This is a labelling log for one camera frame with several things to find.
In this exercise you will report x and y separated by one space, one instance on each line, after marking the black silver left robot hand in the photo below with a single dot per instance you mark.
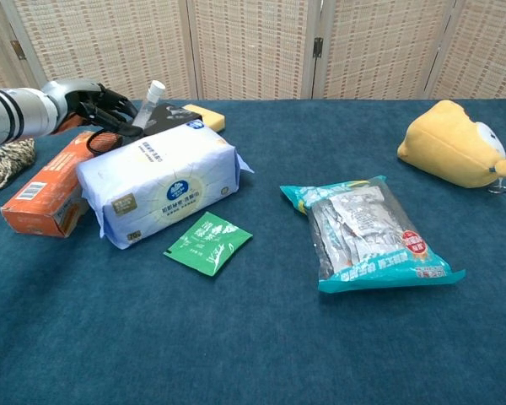
73 95

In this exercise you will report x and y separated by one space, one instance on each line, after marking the clear white-capped test tube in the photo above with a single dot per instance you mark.
147 105

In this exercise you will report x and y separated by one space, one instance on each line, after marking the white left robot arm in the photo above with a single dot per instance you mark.
17 111

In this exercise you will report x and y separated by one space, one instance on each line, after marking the dark screen hinge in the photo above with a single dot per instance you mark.
17 50

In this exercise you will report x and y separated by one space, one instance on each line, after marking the black printed box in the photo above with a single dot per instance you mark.
168 116

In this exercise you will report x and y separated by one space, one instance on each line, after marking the orange cardboard box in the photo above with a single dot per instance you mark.
46 190

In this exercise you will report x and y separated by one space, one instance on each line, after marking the white blue tissue pack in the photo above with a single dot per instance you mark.
160 177

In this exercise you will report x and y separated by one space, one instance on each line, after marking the yellow sponge block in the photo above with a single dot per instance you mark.
211 118

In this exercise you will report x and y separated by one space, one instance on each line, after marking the green tea sachet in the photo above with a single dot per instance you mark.
206 246

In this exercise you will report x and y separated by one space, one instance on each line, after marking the black screen hinge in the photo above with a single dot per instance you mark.
318 46

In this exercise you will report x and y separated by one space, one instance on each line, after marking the blue felt table cover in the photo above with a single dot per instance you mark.
253 337

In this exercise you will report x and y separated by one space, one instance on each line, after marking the teal snack bag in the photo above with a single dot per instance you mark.
362 236

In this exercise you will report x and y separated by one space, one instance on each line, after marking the yellow plush toy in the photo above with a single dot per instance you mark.
447 143

